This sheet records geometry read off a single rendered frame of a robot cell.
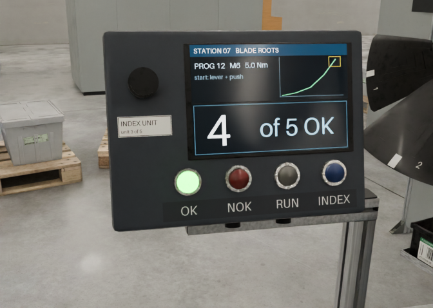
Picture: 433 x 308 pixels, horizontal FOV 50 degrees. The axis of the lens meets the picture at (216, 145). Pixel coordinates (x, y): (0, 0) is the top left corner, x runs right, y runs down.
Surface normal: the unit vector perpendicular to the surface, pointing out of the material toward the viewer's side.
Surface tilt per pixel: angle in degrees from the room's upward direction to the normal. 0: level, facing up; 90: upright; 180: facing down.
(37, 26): 90
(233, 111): 75
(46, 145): 95
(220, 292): 0
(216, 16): 90
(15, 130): 95
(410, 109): 56
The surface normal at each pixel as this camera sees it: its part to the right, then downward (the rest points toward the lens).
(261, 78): 0.18, 0.05
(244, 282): 0.01, -0.95
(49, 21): 0.38, 0.29
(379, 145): -0.56, -0.36
